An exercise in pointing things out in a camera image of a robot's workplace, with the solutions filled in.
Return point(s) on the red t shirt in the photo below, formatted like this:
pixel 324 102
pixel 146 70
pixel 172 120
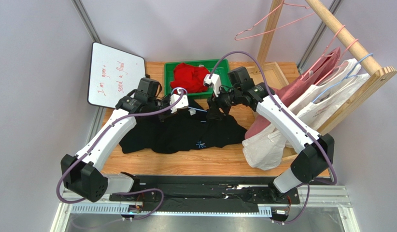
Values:
pixel 190 78

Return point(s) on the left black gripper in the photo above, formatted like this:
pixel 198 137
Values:
pixel 167 115

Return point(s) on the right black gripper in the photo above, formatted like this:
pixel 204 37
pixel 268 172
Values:
pixel 216 103

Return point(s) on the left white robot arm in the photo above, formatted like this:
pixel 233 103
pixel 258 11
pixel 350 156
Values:
pixel 81 173

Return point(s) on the blue wire hanger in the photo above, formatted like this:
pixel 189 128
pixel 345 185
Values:
pixel 198 114

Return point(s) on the hanging white t shirt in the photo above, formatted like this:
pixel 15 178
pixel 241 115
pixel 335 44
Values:
pixel 318 103
pixel 265 150

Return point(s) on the aluminium frame rail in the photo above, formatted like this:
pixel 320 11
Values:
pixel 331 202

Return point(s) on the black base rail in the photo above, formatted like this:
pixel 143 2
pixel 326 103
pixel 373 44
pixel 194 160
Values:
pixel 207 194

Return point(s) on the hanging pink t shirt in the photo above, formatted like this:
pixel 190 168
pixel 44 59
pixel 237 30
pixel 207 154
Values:
pixel 291 92

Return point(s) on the black t shirt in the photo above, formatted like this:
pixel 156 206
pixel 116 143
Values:
pixel 180 133

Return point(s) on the pink wire hanger empty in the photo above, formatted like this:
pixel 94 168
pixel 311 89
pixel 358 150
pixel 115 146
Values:
pixel 271 15

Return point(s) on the wooden clothes rack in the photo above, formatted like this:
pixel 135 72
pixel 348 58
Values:
pixel 378 75

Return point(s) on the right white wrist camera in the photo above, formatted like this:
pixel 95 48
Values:
pixel 213 81

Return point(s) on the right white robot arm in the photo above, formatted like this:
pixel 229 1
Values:
pixel 315 151

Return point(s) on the white whiteboard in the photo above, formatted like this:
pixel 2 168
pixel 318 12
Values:
pixel 113 73

